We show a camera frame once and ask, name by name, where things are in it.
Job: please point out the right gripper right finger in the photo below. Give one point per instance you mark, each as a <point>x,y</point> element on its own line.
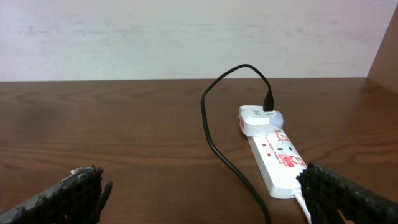
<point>331,198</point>

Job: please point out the white power strip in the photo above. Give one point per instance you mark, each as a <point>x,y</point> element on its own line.
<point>279,163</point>

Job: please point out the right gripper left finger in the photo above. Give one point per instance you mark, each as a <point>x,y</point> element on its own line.
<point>76,199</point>

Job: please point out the white USB wall charger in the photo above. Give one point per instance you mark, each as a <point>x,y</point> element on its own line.
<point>253,121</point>

